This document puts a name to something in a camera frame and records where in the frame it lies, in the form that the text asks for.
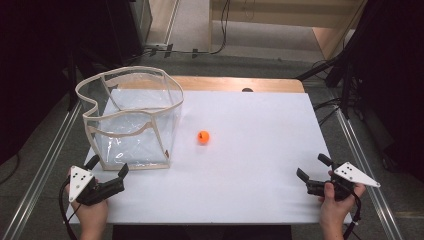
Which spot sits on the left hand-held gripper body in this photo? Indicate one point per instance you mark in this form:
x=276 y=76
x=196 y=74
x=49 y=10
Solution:
x=80 y=182

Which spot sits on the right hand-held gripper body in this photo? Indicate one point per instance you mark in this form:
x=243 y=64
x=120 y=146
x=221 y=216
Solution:
x=353 y=175

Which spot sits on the person's left hand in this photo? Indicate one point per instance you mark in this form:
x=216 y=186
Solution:
x=93 y=211

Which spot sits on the person's right hand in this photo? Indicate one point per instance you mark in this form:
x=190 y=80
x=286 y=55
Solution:
x=335 y=208

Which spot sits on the clear plastic bag beige trim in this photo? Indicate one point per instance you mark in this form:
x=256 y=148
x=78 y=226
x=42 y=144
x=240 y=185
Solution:
x=133 y=133

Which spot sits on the white table mat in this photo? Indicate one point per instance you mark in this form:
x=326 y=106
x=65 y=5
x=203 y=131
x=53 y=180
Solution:
x=250 y=173

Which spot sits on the orange ball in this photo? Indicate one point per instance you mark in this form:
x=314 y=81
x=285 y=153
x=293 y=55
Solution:
x=203 y=137

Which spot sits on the black metal stand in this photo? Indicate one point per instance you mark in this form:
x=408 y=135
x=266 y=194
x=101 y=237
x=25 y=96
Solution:
x=336 y=63

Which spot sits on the person's dark clothing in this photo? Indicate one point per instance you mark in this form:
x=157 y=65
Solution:
x=200 y=232

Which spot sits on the dark curtain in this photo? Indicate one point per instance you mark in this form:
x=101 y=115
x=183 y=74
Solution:
x=396 y=83
x=33 y=66

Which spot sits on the wooden table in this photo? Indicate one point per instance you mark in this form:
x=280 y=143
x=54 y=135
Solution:
x=216 y=84

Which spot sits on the light wooden furniture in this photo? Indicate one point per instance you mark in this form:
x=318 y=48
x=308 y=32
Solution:
x=283 y=13

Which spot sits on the metal floor rail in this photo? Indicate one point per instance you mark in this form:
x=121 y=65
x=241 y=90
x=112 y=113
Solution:
x=40 y=166
x=366 y=166

